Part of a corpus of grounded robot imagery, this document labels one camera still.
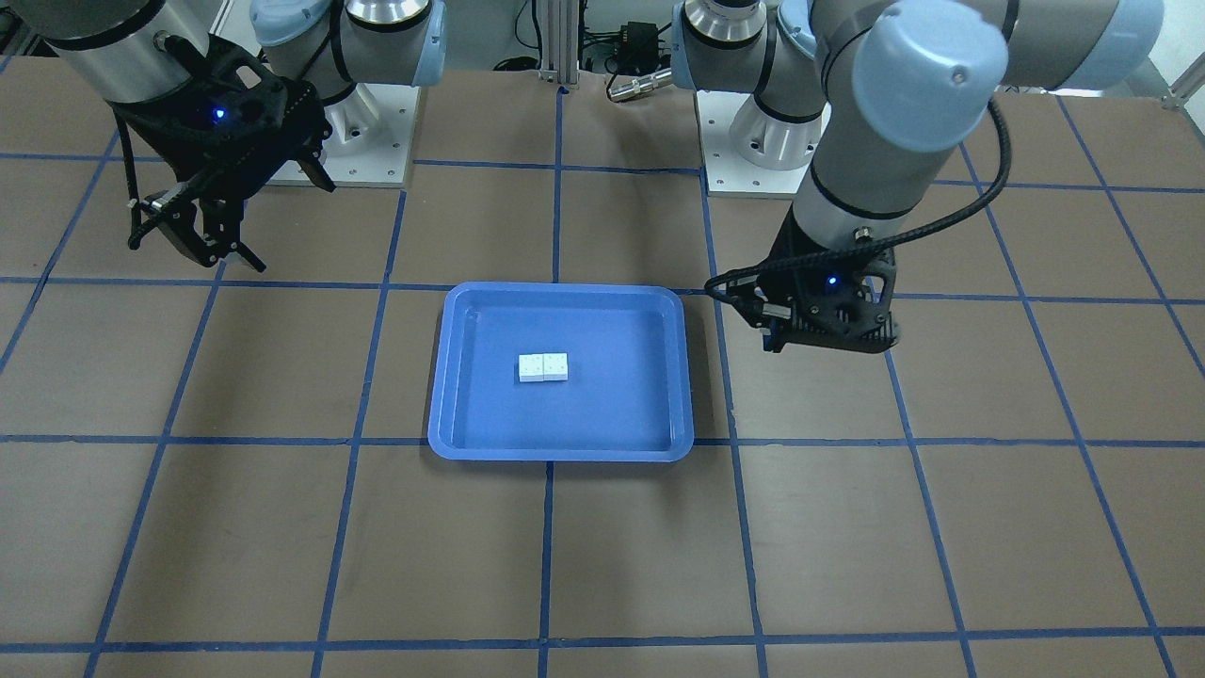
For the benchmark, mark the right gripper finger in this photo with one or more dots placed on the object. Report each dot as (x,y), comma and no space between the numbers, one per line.
(310,160)
(205,231)

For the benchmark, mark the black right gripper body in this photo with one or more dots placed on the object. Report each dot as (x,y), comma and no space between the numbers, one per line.
(162,139)

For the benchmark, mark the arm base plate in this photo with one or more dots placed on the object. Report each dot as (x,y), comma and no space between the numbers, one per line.
(748,151)
(377,141)

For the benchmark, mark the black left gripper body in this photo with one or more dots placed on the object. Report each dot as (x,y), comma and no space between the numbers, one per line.
(784,252)

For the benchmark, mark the white block robot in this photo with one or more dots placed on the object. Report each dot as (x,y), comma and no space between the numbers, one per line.
(555,366)
(531,367)

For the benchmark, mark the blue plastic tray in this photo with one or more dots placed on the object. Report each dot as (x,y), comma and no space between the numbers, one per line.
(628,396)

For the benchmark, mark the aluminium frame post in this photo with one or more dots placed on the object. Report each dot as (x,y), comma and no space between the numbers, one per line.
(559,35)

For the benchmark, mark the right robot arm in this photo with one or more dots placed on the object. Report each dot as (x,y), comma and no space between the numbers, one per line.
(333,44)

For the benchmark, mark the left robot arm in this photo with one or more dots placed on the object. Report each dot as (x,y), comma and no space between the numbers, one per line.
(901,83)

